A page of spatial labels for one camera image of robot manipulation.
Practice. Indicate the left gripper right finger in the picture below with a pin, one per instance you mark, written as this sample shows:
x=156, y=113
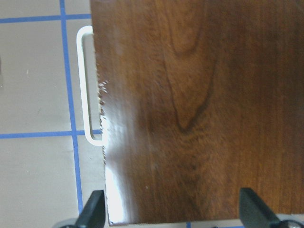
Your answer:
x=253, y=212

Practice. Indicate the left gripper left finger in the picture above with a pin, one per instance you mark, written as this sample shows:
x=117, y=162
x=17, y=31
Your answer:
x=93, y=214

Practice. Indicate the dark wooden drawer box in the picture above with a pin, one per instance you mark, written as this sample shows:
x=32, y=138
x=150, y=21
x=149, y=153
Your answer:
x=200, y=98

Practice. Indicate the white drawer handle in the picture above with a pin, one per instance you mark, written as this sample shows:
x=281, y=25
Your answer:
x=81, y=34

